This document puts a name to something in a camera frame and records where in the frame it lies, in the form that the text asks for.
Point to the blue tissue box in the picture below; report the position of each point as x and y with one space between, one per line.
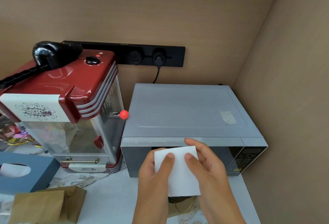
38 173

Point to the black power plug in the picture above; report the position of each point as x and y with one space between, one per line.
158 59

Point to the colourful snack packet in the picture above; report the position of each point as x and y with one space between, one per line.
15 136

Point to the person's left hand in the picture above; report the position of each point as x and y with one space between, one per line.
151 182

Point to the red ball knob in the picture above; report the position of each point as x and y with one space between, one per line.
124 114

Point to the small brown paper bag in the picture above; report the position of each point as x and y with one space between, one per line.
183 205

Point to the white tissue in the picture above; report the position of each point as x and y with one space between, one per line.
12 170

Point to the person's left forearm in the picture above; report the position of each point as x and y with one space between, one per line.
150 217

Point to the person's right forearm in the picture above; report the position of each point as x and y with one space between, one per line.
225 216

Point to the white sponge block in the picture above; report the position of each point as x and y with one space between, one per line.
180 177

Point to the red popcorn machine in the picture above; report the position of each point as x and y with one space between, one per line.
77 98

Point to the person's right thumb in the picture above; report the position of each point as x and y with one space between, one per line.
192 166

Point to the silver microwave oven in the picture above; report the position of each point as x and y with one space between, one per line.
180 111

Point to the person's right hand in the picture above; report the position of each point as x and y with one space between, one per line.
213 180

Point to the person's left thumb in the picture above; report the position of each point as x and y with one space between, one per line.
165 164

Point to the black wall power strip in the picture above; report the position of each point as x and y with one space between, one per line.
118 50

